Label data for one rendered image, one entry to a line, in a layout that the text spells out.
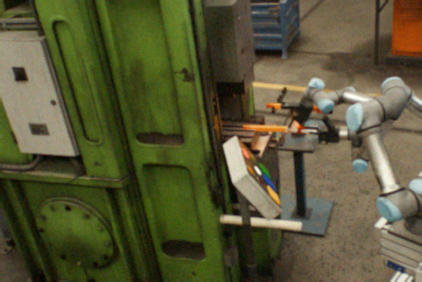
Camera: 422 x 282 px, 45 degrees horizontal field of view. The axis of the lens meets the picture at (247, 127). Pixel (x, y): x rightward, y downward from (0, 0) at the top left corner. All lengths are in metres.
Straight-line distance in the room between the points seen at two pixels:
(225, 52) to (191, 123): 0.39
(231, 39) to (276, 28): 3.96
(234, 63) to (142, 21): 0.50
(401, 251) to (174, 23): 1.49
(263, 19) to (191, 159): 4.09
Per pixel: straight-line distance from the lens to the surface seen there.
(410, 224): 2.46
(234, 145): 2.41
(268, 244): 3.24
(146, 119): 2.68
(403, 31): 6.14
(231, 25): 2.52
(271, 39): 6.56
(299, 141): 3.36
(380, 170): 2.30
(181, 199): 2.89
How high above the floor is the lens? 2.42
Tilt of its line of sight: 29 degrees down
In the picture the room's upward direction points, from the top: 7 degrees counter-clockwise
